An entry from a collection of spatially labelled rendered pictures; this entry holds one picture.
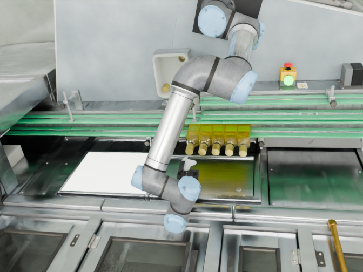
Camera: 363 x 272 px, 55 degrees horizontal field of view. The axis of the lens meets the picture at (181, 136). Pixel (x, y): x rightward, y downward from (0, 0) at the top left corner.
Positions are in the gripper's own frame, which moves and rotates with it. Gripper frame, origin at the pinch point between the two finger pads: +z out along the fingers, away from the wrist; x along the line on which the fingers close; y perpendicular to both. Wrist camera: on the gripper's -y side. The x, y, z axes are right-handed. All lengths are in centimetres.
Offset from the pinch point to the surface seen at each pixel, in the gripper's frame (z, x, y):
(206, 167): 15.4, -13.1, 5.8
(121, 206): -13.1, -12.6, -26.5
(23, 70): 57, 24, -102
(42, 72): 53, 24, -88
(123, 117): 34, 4, -37
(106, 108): 41, 6, -49
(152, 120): 30.7, 4.2, -21.4
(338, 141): 37, -13, 67
